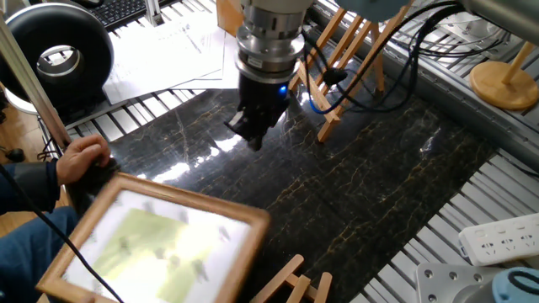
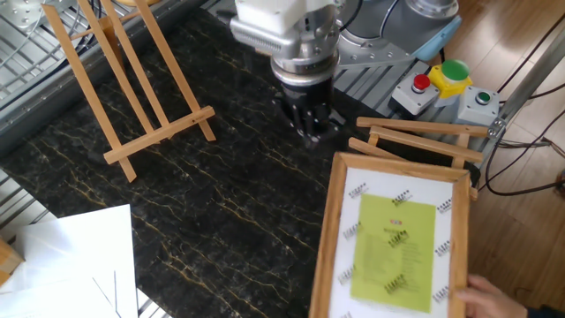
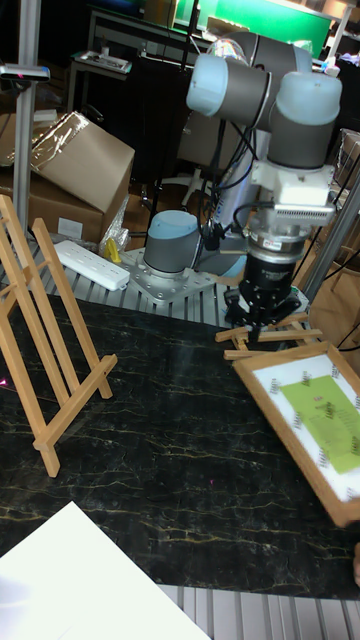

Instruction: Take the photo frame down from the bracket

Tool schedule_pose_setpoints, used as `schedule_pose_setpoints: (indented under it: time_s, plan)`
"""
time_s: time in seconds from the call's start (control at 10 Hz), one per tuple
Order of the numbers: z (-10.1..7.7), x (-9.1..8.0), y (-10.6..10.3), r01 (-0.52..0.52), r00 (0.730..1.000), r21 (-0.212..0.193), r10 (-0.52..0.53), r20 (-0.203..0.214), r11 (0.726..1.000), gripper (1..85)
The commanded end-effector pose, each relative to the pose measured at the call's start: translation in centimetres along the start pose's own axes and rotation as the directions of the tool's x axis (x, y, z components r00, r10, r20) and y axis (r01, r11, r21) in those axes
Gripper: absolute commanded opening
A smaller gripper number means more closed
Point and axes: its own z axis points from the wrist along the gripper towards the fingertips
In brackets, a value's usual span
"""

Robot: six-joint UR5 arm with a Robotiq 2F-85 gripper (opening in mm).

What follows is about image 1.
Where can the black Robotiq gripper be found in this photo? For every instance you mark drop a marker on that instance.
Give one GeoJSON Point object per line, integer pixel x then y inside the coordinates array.
{"type": "Point", "coordinates": [261, 94]}

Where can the wooden photo frame green print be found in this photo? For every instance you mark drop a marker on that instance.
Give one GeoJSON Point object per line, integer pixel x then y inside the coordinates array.
{"type": "Point", "coordinates": [160, 248]}

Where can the left forearm navy sleeve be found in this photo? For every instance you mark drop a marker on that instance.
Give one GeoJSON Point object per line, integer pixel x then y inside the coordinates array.
{"type": "Point", "coordinates": [25, 187]}

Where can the person's left hand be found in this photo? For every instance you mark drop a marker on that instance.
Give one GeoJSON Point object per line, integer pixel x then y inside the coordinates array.
{"type": "Point", "coordinates": [80, 157]}

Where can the white paper sheet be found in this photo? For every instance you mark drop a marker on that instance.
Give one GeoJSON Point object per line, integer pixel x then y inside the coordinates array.
{"type": "Point", "coordinates": [160, 59]}
{"type": "Point", "coordinates": [229, 71]}

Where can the brown cardboard box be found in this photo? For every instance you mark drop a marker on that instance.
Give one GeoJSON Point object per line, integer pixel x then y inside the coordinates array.
{"type": "Point", "coordinates": [227, 17]}

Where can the black marble pattern sheet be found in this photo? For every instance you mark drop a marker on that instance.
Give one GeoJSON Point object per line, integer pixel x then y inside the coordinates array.
{"type": "Point", "coordinates": [358, 189]}

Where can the small wooden easel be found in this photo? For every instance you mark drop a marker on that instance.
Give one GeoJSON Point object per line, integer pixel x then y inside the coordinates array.
{"type": "Point", "coordinates": [295, 284]}

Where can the black keyboard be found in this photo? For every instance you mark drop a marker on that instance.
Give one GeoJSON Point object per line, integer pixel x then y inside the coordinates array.
{"type": "Point", "coordinates": [118, 10]}

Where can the grey aluminium beam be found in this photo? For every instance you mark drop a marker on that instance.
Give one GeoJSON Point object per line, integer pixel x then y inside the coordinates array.
{"type": "Point", "coordinates": [463, 105]}

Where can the white round disc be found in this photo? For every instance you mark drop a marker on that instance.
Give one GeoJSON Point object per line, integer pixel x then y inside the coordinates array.
{"type": "Point", "coordinates": [19, 105]}

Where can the small black floor object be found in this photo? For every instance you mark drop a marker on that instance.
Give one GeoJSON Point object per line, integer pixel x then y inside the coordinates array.
{"type": "Point", "coordinates": [15, 155]}

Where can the silver perforated metal plate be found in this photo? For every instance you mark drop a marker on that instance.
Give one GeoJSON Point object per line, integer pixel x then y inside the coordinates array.
{"type": "Point", "coordinates": [476, 31]}

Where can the wooden round stand with pole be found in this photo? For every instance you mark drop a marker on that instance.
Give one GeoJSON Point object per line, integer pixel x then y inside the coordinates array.
{"type": "Point", "coordinates": [501, 86]}

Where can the blue jeans leg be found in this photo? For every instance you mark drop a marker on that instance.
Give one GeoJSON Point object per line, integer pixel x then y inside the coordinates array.
{"type": "Point", "coordinates": [29, 256]}

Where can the white power strip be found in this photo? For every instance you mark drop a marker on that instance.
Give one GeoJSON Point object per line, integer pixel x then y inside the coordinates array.
{"type": "Point", "coordinates": [499, 240]}

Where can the tall wooden easel bracket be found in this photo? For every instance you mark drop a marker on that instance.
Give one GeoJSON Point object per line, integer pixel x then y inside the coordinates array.
{"type": "Point", "coordinates": [332, 84]}

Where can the short silver metal post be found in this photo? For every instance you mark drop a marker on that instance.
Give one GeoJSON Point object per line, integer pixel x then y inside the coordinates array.
{"type": "Point", "coordinates": [153, 12]}

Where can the aluminium frame post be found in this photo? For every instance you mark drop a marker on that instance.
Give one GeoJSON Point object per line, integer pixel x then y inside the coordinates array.
{"type": "Point", "coordinates": [29, 80]}

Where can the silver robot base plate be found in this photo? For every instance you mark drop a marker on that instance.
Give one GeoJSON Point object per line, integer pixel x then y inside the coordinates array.
{"type": "Point", "coordinates": [446, 282]}

